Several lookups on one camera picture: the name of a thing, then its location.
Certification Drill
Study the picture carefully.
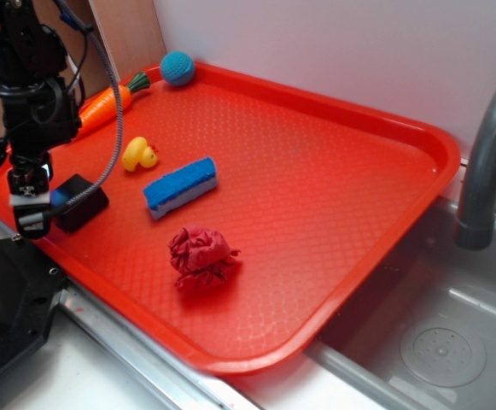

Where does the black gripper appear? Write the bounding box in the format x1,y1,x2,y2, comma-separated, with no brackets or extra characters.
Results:
0,76,80,172

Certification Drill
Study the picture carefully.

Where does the black box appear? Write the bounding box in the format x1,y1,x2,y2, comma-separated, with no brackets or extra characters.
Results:
50,173,109,233

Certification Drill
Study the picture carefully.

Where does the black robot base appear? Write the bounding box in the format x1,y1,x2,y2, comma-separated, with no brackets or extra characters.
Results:
0,238,66,377

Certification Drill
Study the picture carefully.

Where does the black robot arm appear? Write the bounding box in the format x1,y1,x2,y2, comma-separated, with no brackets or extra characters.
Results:
0,1,81,167

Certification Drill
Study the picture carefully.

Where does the orange toy carrot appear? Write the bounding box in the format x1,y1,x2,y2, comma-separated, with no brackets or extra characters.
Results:
76,72,150,139

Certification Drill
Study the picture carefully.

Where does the yellow rubber duck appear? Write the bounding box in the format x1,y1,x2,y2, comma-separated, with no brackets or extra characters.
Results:
121,137,159,172

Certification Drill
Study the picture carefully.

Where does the brown cardboard panel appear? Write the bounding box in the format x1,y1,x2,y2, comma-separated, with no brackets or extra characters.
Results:
0,0,166,137

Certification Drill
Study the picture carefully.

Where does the blue knitted ball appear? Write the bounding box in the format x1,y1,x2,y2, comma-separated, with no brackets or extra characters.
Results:
160,51,195,86

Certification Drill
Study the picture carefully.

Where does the blue sponge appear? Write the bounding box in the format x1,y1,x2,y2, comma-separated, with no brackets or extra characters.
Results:
143,157,218,220

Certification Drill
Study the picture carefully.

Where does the crumpled red cloth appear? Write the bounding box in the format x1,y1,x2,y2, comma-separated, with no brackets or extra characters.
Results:
168,226,240,293

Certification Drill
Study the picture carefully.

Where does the red plastic tray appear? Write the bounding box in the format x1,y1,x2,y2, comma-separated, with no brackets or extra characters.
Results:
0,61,463,377

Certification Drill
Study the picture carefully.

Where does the grey sink basin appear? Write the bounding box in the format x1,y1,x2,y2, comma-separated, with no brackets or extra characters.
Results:
307,200,496,409

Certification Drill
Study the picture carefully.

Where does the grey faucet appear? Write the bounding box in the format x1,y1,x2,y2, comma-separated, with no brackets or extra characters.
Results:
453,91,496,250

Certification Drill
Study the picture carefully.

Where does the grey braided cable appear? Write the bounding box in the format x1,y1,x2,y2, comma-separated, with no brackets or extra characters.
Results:
42,0,125,223

